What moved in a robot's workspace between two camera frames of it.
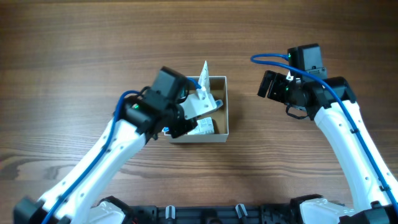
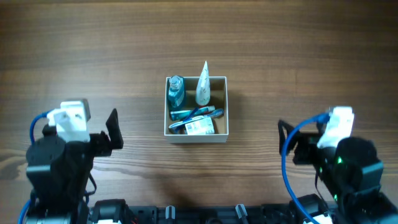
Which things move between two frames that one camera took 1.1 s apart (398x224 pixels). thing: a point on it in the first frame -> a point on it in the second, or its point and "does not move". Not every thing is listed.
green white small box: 204,126 does not move
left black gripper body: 182,127 -> 101,142
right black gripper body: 278,88 -> 302,144
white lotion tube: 204,78 does not move
